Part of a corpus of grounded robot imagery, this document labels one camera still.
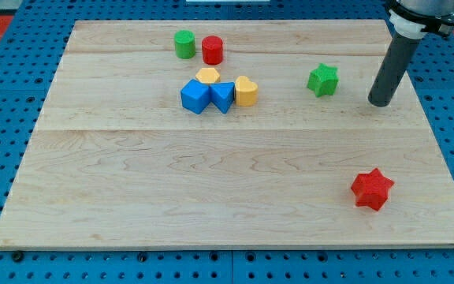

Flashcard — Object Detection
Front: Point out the green cylinder block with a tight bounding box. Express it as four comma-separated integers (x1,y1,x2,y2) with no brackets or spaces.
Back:
173,30,195,59

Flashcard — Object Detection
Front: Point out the blue triangle block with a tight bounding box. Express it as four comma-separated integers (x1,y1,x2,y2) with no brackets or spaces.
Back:
210,82,235,114

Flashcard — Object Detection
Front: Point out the blue cube block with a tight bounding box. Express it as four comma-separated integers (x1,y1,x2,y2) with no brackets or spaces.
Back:
180,79,210,114

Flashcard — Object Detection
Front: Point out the yellow heart block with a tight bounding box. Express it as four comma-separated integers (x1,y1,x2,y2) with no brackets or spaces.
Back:
235,76,259,107

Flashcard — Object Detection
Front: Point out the green star block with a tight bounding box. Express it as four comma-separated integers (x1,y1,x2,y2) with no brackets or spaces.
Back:
307,63,339,97

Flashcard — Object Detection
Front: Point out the red cylinder block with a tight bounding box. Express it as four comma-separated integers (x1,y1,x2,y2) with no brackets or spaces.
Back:
201,35,223,65

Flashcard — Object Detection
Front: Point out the red star block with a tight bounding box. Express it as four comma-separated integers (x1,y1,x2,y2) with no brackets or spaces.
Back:
351,168,395,211

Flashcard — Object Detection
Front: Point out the yellow hexagon block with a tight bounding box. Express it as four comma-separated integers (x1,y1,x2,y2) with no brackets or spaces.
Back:
195,67,221,85

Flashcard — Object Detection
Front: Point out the wooden board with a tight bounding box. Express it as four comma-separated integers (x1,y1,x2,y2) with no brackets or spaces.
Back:
0,20,454,251

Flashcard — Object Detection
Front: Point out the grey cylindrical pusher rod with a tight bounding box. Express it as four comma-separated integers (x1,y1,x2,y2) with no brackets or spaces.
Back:
367,32,421,107

